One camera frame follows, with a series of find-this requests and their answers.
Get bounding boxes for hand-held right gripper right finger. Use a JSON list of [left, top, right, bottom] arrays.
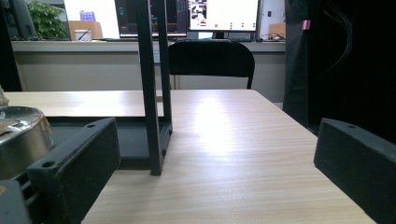
[[313, 118, 396, 224]]

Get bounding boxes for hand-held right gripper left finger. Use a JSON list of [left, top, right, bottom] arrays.
[[26, 117, 122, 224]]

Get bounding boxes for glass spice jar steel lid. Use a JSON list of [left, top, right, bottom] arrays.
[[0, 105, 54, 181]]

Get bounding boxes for black metal two-tier rack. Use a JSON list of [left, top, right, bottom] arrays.
[[45, 0, 174, 176]]

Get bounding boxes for black curtain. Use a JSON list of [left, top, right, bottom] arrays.
[[0, 0, 22, 92], [283, 0, 396, 144]]

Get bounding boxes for beige office desk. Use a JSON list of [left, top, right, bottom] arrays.
[[10, 38, 286, 104]]

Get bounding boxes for clear pen cup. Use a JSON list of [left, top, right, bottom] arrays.
[[74, 28, 92, 42]]

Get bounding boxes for cardboard box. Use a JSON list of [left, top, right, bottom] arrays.
[[68, 20, 104, 41]]

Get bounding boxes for green potted plant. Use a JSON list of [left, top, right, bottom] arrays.
[[27, 0, 68, 40]]

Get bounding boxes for blue small box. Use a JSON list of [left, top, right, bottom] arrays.
[[78, 9, 96, 22]]

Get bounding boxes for dark screen monitor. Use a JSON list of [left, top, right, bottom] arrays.
[[114, 0, 190, 38]]

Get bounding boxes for black folding chair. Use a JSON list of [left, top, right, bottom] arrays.
[[167, 39, 256, 91]]

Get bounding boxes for white screen monitor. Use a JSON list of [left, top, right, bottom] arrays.
[[187, 0, 261, 40]]

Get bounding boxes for thin black wires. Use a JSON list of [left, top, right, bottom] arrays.
[[323, 6, 354, 78]]

